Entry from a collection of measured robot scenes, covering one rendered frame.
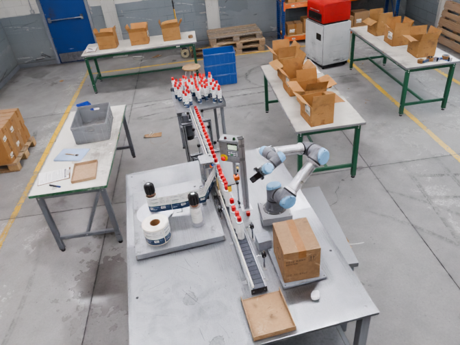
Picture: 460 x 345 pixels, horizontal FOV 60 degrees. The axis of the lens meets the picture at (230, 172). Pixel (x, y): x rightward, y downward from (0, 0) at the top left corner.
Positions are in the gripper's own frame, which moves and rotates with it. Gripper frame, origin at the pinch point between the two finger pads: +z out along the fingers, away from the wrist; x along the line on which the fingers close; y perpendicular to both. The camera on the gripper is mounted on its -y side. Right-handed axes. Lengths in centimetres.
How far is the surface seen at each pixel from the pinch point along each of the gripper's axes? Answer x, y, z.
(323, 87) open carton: 29, 153, 138
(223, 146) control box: 32.2, -8.8, -4.8
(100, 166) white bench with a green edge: 100, -103, 122
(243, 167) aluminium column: 10.8, -4.9, 1.6
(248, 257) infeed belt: -42, -44, -21
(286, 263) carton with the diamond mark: -54, -29, -52
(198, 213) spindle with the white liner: 3, -54, 5
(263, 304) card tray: -66, -56, -47
